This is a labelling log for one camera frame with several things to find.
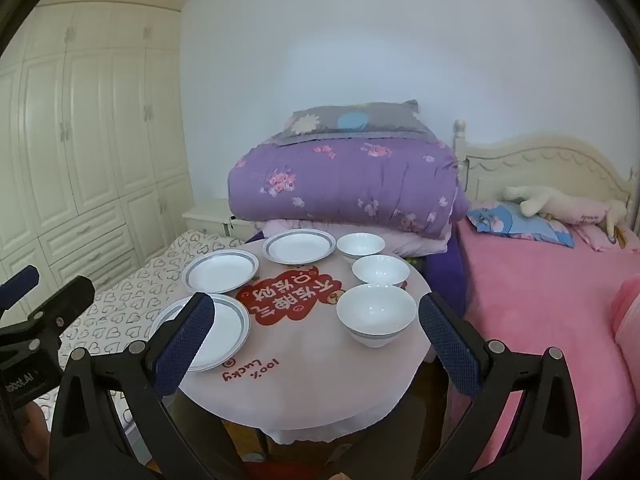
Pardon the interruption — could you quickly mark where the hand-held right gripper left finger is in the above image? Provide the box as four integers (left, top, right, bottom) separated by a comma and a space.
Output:
48, 291, 236, 480

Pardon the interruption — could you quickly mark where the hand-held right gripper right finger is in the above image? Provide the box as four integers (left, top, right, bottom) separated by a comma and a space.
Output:
412, 291, 584, 480

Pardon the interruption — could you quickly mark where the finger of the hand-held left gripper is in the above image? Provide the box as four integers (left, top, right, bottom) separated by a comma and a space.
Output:
27, 276, 96, 354
0, 265, 40, 312

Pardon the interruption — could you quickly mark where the white plate grey rim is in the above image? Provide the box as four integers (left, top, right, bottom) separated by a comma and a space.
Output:
262, 228, 337, 266
181, 249, 261, 295
148, 294, 251, 373

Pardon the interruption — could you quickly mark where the white ceramic bowl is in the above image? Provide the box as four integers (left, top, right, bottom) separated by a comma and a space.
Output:
336, 232, 386, 265
336, 283, 418, 349
351, 254, 412, 288

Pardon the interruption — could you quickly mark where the person's left hand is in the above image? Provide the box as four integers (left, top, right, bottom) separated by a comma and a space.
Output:
22, 401, 51, 461

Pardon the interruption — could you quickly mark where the white heart-print sheet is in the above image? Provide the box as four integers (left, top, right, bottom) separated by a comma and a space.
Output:
37, 230, 246, 431

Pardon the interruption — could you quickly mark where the dark purple cloth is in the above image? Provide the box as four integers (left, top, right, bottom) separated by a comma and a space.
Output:
420, 237, 466, 321

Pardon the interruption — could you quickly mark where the pale pink folded blanket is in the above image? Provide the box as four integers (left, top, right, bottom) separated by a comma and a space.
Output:
257, 217, 451, 258

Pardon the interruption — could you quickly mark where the pink bed blanket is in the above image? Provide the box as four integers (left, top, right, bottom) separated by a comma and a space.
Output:
445, 215, 640, 480

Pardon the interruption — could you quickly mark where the pink printed round tablecloth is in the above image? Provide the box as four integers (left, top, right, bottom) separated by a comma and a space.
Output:
150, 232, 435, 445

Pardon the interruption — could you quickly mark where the cream nightstand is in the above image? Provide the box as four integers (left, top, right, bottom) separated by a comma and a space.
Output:
182, 198, 251, 241

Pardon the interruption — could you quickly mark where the blue cartoon pillow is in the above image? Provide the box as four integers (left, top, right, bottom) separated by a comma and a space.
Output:
467, 202, 576, 248

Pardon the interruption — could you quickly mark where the cream panelled wardrobe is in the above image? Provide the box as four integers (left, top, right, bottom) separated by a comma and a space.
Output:
0, 2, 193, 306

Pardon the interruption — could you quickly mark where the pink printed pillow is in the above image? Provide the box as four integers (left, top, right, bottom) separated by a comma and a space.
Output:
575, 222, 640, 253

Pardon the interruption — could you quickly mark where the cream plush toy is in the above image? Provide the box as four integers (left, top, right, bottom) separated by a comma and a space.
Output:
502, 185, 628, 238

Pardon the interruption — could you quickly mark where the purple floral quilt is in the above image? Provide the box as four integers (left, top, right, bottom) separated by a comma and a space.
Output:
227, 135, 468, 238

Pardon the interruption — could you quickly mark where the cream bed headboard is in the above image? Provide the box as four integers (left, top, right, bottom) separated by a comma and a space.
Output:
452, 120, 640, 211

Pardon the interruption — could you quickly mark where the grey floral pillow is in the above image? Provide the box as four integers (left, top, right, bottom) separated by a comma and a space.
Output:
272, 100, 431, 147

